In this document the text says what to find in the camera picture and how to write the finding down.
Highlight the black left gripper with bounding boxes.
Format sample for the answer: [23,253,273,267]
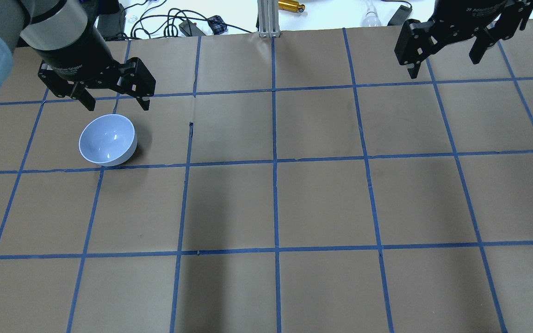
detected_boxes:
[37,21,156,111]

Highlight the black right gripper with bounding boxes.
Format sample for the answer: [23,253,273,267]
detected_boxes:
[394,0,533,80]

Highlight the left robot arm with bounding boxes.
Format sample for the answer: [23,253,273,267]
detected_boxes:
[0,0,156,111]

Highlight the aluminium frame post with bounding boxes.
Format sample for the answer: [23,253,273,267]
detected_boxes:
[257,0,281,38]

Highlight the white light bulb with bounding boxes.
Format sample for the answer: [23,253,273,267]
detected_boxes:
[361,0,381,27]

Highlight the black power adapter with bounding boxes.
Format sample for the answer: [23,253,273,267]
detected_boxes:
[387,6,412,26]

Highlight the brass cylinder tool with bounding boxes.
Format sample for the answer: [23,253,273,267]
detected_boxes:
[278,0,305,13]

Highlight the black cable bundle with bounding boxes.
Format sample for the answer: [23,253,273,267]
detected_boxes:
[130,0,253,39]

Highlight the blue bowl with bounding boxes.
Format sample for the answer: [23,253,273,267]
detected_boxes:
[78,114,138,167]

